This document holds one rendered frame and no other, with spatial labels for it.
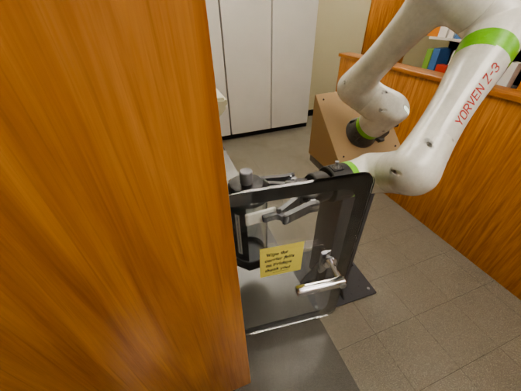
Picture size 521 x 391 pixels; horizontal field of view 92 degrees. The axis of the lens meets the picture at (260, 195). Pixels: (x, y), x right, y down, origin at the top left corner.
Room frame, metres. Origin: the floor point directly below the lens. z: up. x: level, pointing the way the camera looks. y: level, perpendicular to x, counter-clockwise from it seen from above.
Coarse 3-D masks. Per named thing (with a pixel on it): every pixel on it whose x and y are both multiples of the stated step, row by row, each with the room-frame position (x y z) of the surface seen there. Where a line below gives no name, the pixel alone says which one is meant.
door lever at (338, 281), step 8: (328, 264) 0.29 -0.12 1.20; (336, 272) 0.27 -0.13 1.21; (320, 280) 0.25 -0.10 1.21; (328, 280) 0.25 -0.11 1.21; (336, 280) 0.25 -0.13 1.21; (344, 280) 0.25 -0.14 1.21; (296, 288) 0.24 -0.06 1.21; (304, 288) 0.24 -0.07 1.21; (312, 288) 0.24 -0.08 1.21; (320, 288) 0.24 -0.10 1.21; (328, 288) 0.24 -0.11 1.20; (344, 288) 0.25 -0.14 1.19
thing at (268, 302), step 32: (256, 192) 0.27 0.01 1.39; (288, 192) 0.28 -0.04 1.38; (320, 192) 0.29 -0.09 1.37; (352, 192) 0.30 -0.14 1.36; (256, 224) 0.27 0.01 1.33; (288, 224) 0.28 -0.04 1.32; (320, 224) 0.29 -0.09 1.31; (352, 224) 0.30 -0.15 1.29; (256, 256) 0.27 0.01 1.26; (320, 256) 0.29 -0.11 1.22; (256, 288) 0.27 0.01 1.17; (288, 288) 0.28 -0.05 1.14; (256, 320) 0.27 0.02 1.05; (288, 320) 0.28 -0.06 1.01
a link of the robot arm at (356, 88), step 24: (408, 0) 0.81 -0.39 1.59; (432, 0) 0.73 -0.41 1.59; (456, 0) 0.71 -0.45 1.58; (480, 0) 0.70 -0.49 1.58; (408, 24) 0.79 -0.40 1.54; (432, 24) 0.76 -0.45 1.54; (456, 24) 0.72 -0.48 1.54; (384, 48) 0.86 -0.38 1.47; (408, 48) 0.83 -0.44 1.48; (360, 72) 0.95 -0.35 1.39; (384, 72) 0.91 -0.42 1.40; (360, 96) 0.97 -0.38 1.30
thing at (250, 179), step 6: (246, 168) 0.46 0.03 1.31; (240, 174) 0.45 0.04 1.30; (246, 174) 0.44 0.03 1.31; (252, 174) 0.45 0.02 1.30; (234, 180) 0.47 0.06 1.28; (240, 180) 0.45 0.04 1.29; (246, 180) 0.44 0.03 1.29; (252, 180) 0.45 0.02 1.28; (258, 180) 0.46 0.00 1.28; (228, 186) 0.45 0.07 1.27; (234, 186) 0.44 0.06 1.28; (240, 186) 0.44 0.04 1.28; (246, 186) 0.44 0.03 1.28; (252, 186) 0.44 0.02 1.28; (258, 186) 0.44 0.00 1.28; (264, 186) 0.45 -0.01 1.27
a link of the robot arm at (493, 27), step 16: (496, 0) 0.69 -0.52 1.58; (512, 0) 0.68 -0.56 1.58; (480, 16) 0.69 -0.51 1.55; (496, 16) 0.67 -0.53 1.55; (512, 16) 0.66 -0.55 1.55; (464, 32) 0.72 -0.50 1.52; (480, 32) 0.66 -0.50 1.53; (496, 32) 0.64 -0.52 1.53; (512, 32) 0.63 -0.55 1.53; (512, 48) 0.61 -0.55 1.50
